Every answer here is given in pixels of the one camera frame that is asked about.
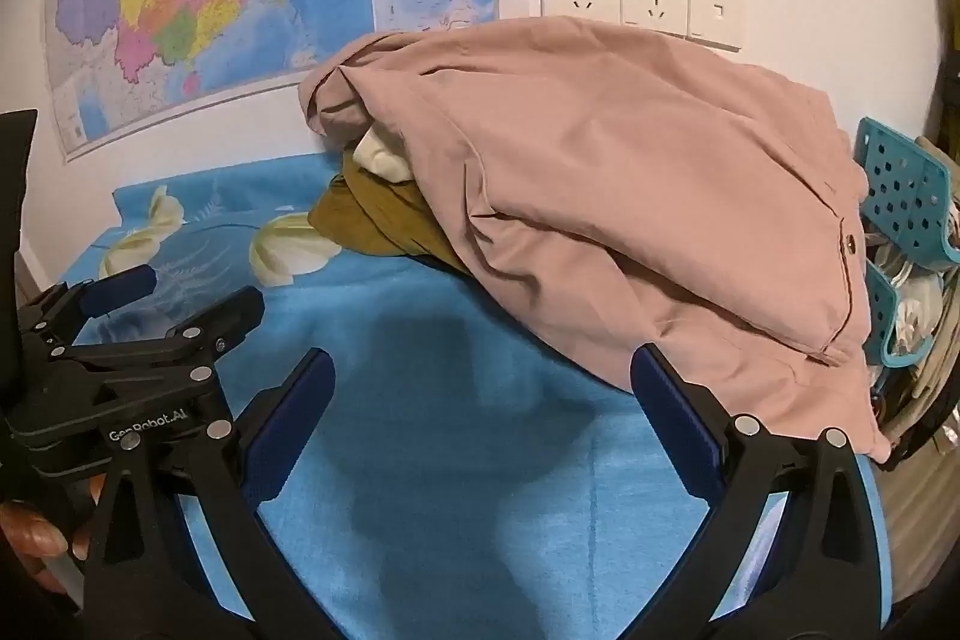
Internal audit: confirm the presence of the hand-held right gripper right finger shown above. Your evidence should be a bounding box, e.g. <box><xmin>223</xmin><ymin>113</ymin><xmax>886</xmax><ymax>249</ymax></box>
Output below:
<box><xmin>630</xmin><ymin>344</ymin><xmax>893</xmax><ymax>640</ymax></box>

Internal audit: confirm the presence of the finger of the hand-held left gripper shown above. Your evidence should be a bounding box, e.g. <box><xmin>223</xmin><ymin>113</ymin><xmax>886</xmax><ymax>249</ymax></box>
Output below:
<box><xmin>30</xmin><ymin>287</ymin><xmax>267</xmax><ymax>450</ymax></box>
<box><xmin>19</xmin><ymin>263</ymin><xmax>157</xmax><ymax>348</ymax></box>

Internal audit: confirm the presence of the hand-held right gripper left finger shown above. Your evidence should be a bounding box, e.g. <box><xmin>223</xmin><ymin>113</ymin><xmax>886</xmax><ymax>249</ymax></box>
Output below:
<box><xmin>82</xmin><ymin>347</ymin><xmax>337</xmax><ymax>640</ymax></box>

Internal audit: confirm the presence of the pink jacket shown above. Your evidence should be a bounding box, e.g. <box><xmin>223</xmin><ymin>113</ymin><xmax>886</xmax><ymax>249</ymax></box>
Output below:
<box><xmin>298</xmin><ymin>15</ymin><xmax>893</xmax><ymax>465</ymax></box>

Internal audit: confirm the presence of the person's left hand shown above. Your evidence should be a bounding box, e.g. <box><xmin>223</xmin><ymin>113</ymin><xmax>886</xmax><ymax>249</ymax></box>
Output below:
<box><xmin>0</xmin><ymin>475</ymin><xmax>106</xmax><ymax>596</ymax></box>

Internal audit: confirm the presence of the mustard brown garment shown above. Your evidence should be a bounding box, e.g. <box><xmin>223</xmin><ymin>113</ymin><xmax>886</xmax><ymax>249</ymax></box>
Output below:
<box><xmin>309</xmin><ymin>156</ymin><xmax>470</xmax><ymax>274</ymax></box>

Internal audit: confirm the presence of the blue floral bedsheet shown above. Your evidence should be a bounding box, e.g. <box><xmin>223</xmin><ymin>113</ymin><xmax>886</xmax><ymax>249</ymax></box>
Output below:
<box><xmin>71</xmin><ymin>152</ymin><xmax>893</xmax><ymax>640</ymax></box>

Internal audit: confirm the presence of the cream garment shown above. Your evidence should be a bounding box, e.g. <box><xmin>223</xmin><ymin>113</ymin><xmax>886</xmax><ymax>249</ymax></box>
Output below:
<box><xmin>352</xmin><ymin>126</ymin><xmax>413</xmax><ymax>184</ymax></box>

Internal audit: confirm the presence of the white patterned cloth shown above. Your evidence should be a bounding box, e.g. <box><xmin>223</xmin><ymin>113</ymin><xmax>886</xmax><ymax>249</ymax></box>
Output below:
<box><xmin>866</xmin><ymin>227</ymin><xmax>947</xmax><ymax>352</ymax></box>

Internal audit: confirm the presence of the beige cloth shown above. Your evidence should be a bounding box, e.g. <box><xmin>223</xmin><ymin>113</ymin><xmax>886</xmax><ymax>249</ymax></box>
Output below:
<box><xmin>877</xmin><ymin>340</ymin><xmax>960</xmax><ymax>603</ymax></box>

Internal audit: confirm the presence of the teal perforated basket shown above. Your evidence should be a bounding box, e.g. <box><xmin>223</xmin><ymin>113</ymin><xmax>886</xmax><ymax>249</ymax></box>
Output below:
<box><xmin>855</xmin><ymin>116</ymin><xmax>960</xmax><ymax>371</ymax></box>

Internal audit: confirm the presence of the hanging yellow-green coat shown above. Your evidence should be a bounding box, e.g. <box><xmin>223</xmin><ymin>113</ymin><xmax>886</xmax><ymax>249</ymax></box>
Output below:
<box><xmin>930</xmin><ymin>0</ymin><xmax>960</xmax><ymax>146</ymax></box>

